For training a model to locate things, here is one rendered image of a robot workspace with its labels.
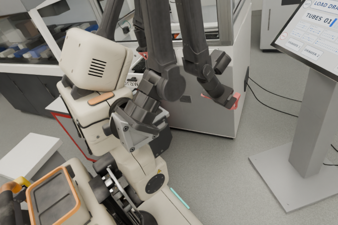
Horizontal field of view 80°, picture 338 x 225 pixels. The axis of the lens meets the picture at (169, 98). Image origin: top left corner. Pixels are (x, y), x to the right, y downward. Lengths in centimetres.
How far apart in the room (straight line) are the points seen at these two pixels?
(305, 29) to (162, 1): 87
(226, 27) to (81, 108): 98
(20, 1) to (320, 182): 240
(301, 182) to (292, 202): 16
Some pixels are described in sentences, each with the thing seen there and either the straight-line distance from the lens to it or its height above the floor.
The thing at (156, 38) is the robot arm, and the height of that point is 137.
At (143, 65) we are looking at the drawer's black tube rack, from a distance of 145.
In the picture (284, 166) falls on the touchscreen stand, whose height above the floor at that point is 4.
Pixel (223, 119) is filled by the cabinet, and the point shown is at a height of 28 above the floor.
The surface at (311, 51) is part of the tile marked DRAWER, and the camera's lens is 114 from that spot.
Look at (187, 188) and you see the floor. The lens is 175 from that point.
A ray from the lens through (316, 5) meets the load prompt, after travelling 126.
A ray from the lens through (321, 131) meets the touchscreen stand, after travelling 142.
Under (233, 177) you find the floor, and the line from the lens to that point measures 177.
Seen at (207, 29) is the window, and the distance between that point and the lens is 136.
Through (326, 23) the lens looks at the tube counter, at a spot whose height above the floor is 110.
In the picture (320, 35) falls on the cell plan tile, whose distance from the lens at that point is 116.
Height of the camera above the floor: 153
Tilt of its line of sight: 37 degrees down
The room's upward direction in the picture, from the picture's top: 16 degrees counter-clockwise
